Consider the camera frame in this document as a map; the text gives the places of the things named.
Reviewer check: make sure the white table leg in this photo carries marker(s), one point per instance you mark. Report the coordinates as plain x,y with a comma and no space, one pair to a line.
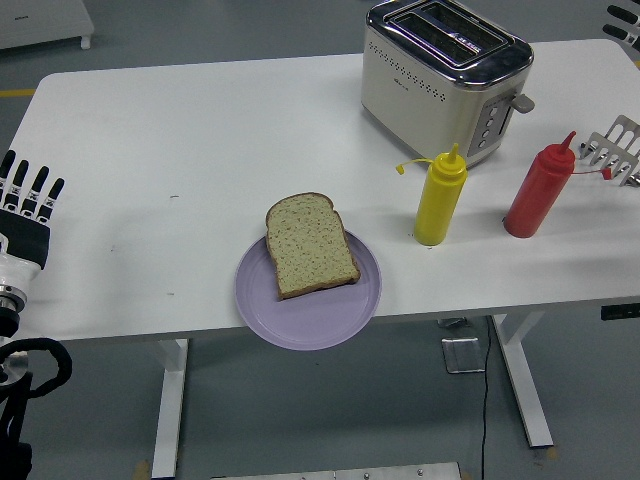
525,380
170,400

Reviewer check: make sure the black table control panel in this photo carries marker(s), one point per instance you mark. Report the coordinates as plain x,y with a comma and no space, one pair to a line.
620,312

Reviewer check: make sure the cream and chrome toaster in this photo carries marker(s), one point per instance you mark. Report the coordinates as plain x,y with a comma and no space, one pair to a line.
415,95

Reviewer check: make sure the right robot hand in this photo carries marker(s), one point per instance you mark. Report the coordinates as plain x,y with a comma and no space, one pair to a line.
627,32

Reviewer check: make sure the yellow squeeze bottle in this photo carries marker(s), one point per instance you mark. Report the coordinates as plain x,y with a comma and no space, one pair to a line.
440,200

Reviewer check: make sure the red squeeze bottle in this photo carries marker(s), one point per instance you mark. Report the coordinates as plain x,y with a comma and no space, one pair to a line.
535,200

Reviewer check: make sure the metal floor plate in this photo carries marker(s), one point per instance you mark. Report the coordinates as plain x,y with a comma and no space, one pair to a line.
464,356

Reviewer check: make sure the bread slice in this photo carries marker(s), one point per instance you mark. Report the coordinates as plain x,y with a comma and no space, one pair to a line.
310,250

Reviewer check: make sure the metal toast rack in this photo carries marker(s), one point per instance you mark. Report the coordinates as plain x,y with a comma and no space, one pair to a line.
615,150

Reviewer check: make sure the small grey floor fitting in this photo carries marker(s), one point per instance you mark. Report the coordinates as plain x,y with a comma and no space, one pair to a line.
454,323

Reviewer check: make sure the purple plate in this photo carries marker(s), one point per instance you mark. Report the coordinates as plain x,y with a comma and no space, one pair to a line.
320,320

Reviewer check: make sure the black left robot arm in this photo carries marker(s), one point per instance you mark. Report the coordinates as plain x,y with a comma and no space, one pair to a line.
65,365

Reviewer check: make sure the white cabinet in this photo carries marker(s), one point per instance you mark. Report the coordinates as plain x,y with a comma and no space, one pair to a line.
40,20

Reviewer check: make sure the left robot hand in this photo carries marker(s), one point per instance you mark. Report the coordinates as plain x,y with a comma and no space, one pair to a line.
25,240

